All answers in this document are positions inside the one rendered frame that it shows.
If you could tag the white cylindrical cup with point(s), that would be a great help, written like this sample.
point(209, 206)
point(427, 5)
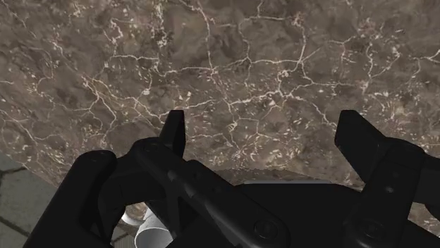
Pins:
point(151, 235)

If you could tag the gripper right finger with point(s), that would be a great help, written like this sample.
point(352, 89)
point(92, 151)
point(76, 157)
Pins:
point(381, 178)

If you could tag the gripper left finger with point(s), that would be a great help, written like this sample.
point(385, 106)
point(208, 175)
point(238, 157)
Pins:
point(103, 192)

